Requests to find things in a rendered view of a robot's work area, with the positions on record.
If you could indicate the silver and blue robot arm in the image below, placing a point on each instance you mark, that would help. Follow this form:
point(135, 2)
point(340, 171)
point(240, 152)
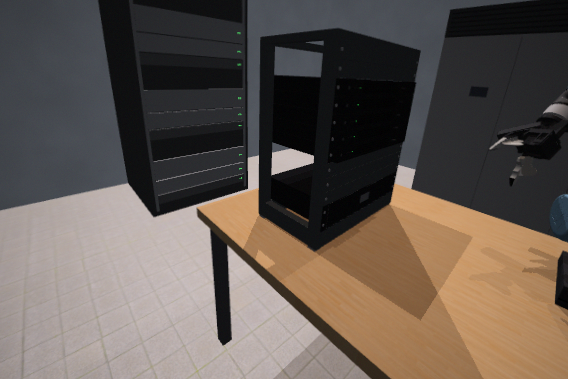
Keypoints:
point(559, 209)

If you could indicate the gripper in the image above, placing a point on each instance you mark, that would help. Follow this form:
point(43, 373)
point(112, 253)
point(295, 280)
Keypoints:
point(542, 149)

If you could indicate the black server rack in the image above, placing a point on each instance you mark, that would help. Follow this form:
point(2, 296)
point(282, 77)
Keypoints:
point(343, 186)

